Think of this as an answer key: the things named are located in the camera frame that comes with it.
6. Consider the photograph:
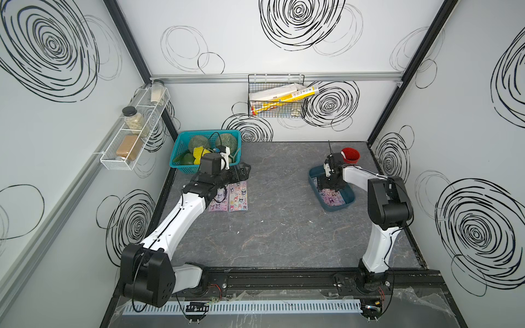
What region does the dark teal storage box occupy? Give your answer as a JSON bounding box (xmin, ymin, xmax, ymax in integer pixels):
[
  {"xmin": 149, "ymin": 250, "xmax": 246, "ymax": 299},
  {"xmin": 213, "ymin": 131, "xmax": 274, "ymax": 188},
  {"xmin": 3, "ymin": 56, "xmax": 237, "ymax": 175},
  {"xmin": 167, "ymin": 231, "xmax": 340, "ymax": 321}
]
[{"xmin": 308, "ymin": 165, "xmax": 355, "ymax": 213}]

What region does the blue glitter sticker sheet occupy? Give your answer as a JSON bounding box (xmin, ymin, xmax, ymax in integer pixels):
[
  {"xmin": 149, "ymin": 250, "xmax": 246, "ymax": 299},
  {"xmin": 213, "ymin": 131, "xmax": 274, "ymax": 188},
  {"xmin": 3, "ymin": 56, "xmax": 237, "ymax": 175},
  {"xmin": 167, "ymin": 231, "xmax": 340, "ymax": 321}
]
[{"xmin": 319, "ymin": 189, "xmax": 346, "ymax": 207}]

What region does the purple Kuromi sticker sheet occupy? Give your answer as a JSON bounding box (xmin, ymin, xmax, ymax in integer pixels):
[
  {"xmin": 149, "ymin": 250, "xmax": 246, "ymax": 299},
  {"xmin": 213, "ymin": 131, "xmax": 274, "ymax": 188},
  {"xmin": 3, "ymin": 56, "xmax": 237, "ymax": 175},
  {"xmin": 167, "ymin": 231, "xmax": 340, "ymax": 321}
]
[{"xmin": 209, "ymin": 187, "xmax": 229, "ymax": 212}]

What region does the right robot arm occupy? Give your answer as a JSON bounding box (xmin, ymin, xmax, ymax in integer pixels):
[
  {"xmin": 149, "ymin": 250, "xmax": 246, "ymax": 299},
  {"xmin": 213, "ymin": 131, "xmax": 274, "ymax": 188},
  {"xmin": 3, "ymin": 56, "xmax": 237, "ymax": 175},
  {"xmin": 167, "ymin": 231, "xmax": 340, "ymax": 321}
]
[{"xmin": 317, "ymin": 153, "xmax": 414, "ymax": 292}]

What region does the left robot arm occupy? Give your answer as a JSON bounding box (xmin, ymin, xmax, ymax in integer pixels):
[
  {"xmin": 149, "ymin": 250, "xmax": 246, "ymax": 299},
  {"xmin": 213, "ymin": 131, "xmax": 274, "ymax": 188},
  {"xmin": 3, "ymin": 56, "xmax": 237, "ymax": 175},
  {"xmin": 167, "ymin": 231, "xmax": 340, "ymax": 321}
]
[{"xmin": 117, "ymin": 153, "xmax": 252, "ymax": 308}]

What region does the yellow foil box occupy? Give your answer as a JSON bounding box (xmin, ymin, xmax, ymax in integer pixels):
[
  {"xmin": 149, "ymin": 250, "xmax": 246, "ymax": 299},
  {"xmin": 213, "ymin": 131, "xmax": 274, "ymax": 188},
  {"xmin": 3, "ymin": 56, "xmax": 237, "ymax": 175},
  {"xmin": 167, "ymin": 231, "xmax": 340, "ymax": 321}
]
[{"xmin": 250, "ymin": 87, "xmax": 319, "ymax": 116}]

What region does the red cup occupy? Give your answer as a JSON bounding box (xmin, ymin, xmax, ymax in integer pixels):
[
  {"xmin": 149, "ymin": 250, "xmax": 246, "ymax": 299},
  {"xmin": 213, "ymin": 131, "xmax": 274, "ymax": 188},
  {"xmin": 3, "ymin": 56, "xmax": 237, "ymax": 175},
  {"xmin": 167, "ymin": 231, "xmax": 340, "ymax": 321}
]
[{"xmin": 341, "ymin": 147, "xmax": 360, "ymax": 165}]

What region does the green toy cucumber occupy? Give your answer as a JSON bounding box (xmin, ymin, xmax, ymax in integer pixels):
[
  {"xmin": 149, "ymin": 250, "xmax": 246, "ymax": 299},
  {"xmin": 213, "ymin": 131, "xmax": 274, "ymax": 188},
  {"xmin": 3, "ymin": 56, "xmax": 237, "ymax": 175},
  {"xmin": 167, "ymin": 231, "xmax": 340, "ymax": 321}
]
[{"xmin": 172, "ymin": 153, "xmax": 195, "ymax": 165}]

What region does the right green melon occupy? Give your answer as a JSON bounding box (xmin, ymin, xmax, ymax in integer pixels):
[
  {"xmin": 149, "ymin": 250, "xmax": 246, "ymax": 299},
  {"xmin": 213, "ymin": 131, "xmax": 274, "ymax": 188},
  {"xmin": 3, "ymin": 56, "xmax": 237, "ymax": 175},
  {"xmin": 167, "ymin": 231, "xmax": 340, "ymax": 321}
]
[{"xmin": 215, "ymin": 133, "xmax": 238, "ymax": 156}]

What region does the green melon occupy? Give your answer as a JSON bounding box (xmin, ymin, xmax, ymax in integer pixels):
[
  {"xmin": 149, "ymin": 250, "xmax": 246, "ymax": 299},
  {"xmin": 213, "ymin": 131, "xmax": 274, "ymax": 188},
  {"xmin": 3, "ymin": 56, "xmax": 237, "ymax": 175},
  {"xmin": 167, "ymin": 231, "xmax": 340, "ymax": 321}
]
[
  {"xmin": 188, "ymin": 135, "xmax": 211, "ymax": 153},
  {"xmin": 215, "ymin": 133, "xmax": 238, "ymax": 156}
]

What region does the left green melon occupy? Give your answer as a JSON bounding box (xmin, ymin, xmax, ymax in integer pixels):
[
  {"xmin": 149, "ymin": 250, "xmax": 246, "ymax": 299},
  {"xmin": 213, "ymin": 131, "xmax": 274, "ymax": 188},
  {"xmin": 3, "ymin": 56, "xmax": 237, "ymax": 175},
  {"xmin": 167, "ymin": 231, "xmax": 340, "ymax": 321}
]
[{"xmin": 188, "ymin": 135, "xmax": 211, "ymax": 153}]

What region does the teal plastic basket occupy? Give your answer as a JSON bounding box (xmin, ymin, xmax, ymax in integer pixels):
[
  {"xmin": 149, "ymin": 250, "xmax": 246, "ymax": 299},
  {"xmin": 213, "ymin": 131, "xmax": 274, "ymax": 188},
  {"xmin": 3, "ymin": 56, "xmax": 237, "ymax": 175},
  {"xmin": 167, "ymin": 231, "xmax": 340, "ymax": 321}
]
[{"xmin": 169, "ymin": 130, "xmax": 242, "ymax": 174}]

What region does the white paper package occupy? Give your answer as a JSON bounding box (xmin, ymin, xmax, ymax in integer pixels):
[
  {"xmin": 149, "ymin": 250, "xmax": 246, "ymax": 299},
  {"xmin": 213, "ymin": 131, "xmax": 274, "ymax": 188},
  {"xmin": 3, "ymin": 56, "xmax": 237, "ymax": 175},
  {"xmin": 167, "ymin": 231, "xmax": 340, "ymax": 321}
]
[{"xmin": 249, "ymin": 83, "xmax": 305, "ymax": 102}]

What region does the black lid spice jar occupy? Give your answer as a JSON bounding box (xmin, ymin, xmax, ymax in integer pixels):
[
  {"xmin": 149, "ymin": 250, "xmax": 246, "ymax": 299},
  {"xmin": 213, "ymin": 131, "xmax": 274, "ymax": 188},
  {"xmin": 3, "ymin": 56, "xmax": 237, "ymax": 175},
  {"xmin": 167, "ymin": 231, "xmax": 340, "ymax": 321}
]
[{"xmin": 122, "ymin": 106, "xmax": 146, "ymax": 134}]

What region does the clear lid jar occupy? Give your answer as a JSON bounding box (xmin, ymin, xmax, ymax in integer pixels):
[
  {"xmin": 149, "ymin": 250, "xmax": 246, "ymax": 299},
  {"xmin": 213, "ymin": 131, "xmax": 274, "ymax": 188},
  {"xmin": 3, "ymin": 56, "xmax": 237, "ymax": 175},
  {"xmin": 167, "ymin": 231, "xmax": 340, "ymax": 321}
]
[{"xmin": 150, "ymin": 79, "xmax": 165, "ymax": 105}]

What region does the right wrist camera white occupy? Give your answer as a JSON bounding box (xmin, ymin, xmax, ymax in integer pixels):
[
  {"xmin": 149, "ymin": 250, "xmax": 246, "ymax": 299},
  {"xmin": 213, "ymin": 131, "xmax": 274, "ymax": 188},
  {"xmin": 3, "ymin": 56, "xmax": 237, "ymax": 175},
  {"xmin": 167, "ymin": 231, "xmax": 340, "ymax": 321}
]
[{"xmin": 323, "ymin": 163, "xmax": 332, "ymax": 178}]

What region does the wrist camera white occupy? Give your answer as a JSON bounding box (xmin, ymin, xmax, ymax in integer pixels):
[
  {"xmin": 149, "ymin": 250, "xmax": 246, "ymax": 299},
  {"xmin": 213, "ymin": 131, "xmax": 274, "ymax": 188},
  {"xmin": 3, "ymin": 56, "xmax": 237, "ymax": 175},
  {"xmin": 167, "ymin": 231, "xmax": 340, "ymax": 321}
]
[
  {"xmin": 323, "ymin": 163, "xmax": 332, "ymax": 178},
  {"xmin": 217, "ymin": 146, "xmax": 231, "ymax": 170}
]

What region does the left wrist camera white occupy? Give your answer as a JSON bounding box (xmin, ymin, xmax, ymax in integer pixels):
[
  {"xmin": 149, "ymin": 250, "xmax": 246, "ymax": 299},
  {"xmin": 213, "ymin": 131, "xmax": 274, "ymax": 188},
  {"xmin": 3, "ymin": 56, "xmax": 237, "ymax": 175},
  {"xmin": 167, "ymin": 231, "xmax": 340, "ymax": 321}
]
[{"xmin": 217, "ymin": 146, "xmax": 231, "ymax": 170}]

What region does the black wire wall basket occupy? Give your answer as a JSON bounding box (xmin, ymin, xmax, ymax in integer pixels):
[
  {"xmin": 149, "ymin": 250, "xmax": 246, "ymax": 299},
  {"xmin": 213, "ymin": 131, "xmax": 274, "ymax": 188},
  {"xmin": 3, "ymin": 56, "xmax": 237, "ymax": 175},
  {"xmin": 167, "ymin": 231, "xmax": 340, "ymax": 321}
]
[{"xmin": 248, "ymin": 74, "xmax": 305, "ymax": 118}]

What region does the white wire wall shelf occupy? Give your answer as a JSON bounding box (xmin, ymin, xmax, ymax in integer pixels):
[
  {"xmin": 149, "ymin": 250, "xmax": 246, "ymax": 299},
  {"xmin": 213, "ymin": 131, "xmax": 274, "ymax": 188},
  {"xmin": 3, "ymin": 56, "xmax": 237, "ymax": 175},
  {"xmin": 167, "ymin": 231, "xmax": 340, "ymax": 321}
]
[{"xmin": 101, "ymin": 81, "xmax": 170, "ymax": 171}]

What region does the white slotted cable duct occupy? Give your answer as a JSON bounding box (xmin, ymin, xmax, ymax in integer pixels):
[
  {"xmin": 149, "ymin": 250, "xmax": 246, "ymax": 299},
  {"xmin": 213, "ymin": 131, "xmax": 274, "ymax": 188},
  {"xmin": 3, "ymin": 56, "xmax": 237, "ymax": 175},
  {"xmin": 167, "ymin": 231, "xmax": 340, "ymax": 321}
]
[{"xmin": 140, "ymin": 299, "xmax": 362, "ymax": 315}]

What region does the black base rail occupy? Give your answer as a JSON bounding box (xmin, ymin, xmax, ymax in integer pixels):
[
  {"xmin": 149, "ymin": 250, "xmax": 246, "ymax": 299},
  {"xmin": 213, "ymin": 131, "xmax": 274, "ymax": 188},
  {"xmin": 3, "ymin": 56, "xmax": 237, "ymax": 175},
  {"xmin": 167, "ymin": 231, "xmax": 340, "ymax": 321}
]
[{"xmin": 114, "ymin": 268, "xmax": 448, "ymax": 298}]

